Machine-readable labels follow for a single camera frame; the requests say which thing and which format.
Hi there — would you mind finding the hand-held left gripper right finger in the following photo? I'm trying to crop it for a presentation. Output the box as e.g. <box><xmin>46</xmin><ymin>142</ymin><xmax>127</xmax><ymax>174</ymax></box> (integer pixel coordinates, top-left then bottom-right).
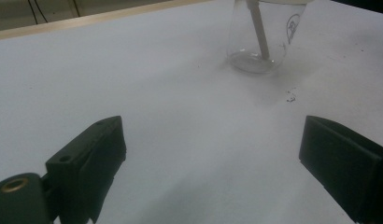
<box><xmin>298</xmin><ymin>115</ymin><xmax>383</xmax><ymax>224</ymax></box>

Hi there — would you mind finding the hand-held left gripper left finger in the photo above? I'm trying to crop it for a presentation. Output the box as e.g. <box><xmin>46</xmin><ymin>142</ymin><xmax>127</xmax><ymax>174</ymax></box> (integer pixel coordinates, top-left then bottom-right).
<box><xmin>44</xmin><ymin>115</ymin><xmax>128</xmax><ymax>224</ymax></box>

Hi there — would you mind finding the clear glass cup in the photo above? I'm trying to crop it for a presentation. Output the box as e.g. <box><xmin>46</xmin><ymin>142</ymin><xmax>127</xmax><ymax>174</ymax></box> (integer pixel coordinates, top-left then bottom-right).
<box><xmin>226</xmin><ymin>0</ymin><xmax>307</xmax><ymax>76</ymax></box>

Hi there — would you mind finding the white table cover board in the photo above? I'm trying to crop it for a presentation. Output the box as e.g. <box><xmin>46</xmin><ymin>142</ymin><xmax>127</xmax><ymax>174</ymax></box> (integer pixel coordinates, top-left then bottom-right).
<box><xmin>0</xmin><ymin>0</ymin><xmax>383</xmax><ymax>224</ymax></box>

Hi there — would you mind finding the white stick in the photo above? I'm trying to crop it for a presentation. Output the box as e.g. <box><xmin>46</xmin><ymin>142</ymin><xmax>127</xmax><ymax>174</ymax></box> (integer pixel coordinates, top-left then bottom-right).
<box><xmin>246</xmin><ymin>0</ymin><xmax>271</xmax><ymax>62</ymax></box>

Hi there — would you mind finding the black wall cable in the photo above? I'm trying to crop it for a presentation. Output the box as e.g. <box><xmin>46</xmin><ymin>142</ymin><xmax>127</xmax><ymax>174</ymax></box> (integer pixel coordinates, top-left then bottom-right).
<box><xmin>26</xmin><ymin>0</ymin><xmax>50</xmax><ymax>24</ymax></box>
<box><xmin>72</xmin><ymin>0</ymin><xmax>82</xmax><ymax>18</ymax></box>

